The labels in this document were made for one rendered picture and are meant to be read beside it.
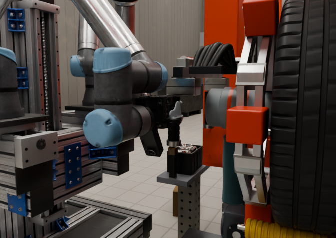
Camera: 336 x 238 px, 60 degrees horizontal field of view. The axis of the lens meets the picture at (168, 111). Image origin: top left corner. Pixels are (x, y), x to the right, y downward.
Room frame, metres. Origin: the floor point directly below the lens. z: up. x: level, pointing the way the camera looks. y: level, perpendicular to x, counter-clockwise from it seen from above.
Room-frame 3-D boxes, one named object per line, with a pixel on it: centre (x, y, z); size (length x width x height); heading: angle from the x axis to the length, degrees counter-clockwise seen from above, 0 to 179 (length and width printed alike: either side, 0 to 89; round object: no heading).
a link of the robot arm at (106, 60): (0.61, 0.10, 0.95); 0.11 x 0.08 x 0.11; 152
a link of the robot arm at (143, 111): (0.66, 0.08, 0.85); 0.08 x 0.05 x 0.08; 64
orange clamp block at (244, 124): (0.62, -0.17, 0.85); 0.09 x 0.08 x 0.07; 154
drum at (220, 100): (0.94, -0.24, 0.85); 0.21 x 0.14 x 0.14; 64
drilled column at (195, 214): (1.62, -0.12, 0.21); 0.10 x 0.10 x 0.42; 64
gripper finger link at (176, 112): (0.82, -0.03, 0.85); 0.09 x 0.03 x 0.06; 146
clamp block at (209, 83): (1.15, -0.19, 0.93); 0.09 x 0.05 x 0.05; 64
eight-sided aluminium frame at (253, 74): (0.91, -0.30, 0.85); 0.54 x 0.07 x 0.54; 154
